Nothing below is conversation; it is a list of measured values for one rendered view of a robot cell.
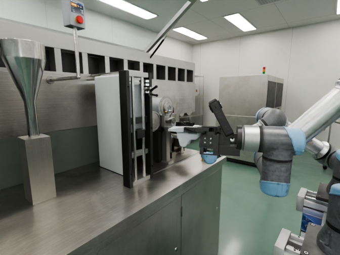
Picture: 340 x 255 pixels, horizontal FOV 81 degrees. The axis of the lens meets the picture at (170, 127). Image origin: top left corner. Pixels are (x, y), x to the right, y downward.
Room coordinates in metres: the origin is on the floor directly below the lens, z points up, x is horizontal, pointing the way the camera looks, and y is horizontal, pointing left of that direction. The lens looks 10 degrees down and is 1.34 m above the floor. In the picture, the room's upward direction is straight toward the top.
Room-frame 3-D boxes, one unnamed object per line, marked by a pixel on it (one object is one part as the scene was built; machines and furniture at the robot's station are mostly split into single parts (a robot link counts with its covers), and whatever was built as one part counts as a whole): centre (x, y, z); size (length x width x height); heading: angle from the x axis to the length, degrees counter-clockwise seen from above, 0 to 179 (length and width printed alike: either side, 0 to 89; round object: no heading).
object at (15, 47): (0.80, 0.55, 1.50); 0.14 x 0.14 x 0.06
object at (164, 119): (1.25, 0.01, 1.05); 0.06 x 0.05 x 0.31; 52
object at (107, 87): (1.13, 0.36, 1.17); 0.34 x 0.05 x 0.54; 52
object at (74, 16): (0.89, 0.39, 1.66); 0.07 x 0.07 x 0.10; 59
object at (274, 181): (0.55, -0.30, 1.12); 0.11 x 0.08 x 0.11; 165
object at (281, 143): (0.54, -0.30, 1.21); 0.11 x 0.08 x 0.09; 75
